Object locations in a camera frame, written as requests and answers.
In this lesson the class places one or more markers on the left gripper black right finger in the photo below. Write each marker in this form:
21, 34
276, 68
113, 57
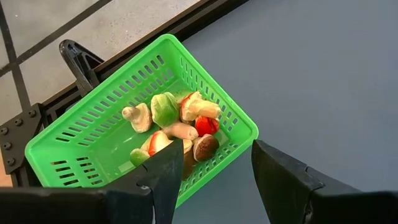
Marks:
289, 196

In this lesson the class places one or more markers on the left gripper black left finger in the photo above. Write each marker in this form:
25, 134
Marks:
140, 202

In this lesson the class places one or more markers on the green-capped toy mushroom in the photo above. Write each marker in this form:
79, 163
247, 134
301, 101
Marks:
138, 156
164, 109

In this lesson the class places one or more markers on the brown-capped toy mushroom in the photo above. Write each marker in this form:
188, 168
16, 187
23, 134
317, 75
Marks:
205, 147

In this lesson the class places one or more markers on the white toy mushroom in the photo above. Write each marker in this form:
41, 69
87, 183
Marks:
136, 116

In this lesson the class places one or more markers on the green plastic basket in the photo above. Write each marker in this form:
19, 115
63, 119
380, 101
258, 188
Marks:
93, 146

